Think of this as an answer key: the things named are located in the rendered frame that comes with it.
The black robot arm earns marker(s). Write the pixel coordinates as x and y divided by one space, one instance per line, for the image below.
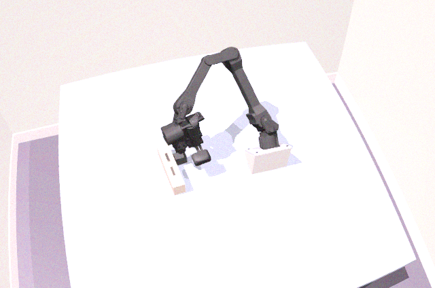
258 116

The black two-prong charger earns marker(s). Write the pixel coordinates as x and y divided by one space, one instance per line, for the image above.
180 158

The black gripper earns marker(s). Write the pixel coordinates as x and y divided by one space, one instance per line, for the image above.
202 155

